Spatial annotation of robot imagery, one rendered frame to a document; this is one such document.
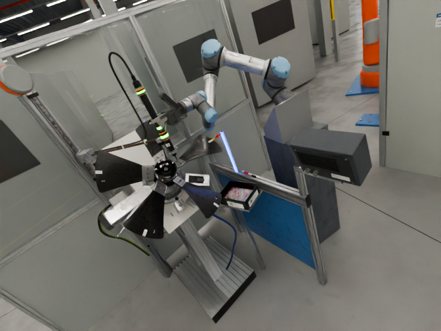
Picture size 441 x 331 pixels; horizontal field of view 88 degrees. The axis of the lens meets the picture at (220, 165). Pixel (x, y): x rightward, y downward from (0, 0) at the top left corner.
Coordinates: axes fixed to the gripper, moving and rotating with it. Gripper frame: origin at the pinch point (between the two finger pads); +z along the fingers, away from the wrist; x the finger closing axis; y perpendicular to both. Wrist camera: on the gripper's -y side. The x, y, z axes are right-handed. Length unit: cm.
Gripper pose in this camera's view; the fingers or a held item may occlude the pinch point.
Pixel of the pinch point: (150, 121)
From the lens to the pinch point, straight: 124.7
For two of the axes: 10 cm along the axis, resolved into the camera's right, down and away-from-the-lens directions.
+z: -7.2, 5.5, -4.2
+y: 3.3, 8.1, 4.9
